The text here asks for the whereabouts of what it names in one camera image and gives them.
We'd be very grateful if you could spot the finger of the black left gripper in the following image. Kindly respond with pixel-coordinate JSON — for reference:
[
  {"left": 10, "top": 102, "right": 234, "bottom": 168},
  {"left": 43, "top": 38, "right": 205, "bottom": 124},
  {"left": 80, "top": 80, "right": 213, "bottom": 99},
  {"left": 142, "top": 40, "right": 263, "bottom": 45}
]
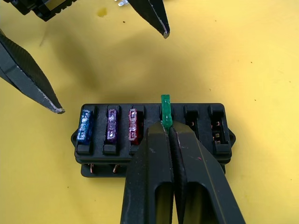
[
  {"left": 132, "top": 0, "right": 171, "bottom": 40},
  {"left": 0, "top": 28, "right": 66, "bottom": 115}
]

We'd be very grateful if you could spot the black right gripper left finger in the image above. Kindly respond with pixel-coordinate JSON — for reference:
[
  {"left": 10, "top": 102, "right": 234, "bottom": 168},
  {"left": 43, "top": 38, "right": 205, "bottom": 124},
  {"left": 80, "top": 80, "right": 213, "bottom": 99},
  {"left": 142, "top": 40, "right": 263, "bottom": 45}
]
[{"left": 120, "top": 120, "right": 175, "bottom": 224}]

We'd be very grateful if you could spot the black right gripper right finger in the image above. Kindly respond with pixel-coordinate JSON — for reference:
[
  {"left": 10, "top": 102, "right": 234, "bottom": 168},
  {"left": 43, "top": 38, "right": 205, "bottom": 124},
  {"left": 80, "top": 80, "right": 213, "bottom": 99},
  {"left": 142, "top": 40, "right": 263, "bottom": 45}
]
[{"left": 168, "top": 124, "right": 247, "bottom": 224}]

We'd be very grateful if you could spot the green blade fuse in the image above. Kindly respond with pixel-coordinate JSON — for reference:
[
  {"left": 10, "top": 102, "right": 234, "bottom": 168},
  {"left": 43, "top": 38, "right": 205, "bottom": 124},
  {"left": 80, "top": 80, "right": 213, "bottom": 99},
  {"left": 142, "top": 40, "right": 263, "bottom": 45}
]
[{"left": 160, "top": 94, "right": 174, "bottom": 133}]

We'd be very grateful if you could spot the red blade fuse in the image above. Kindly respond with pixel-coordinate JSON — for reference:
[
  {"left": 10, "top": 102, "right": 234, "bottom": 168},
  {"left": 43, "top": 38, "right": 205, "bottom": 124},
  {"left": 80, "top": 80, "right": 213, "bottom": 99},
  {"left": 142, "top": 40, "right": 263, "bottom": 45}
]
[{"left": 128, "top": 108, "right": 144, "bottom": 142}]

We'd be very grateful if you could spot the black fuse box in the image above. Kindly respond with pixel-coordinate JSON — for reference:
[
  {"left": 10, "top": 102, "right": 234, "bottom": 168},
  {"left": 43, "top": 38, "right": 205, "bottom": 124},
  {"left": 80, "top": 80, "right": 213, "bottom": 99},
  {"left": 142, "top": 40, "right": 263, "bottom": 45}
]
[{"left": 70, "top": 102, "right": 237, "bottom": 179}]

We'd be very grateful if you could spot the purple blade fuse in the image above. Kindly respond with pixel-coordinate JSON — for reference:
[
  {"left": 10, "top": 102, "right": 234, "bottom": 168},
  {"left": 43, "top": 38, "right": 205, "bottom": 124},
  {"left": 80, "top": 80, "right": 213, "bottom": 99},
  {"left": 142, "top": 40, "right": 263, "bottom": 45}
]
[{"left": 106, "top": 109, "right": 119, "bottom": 142}]

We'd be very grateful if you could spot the blue blade fuse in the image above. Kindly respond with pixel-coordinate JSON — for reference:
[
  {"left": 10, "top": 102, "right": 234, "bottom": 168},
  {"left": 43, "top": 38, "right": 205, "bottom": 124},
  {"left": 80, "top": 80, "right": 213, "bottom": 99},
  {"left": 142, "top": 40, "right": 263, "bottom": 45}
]
[{"left": 76, "top": 109, "right": 94, "bottom": 146}]

